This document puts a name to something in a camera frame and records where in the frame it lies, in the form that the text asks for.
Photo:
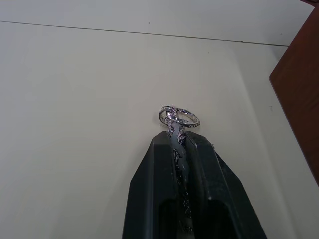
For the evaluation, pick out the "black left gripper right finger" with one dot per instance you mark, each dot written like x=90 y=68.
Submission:
x=219 y=189

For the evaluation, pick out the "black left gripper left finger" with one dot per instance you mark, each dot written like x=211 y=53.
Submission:
x=149 y=189

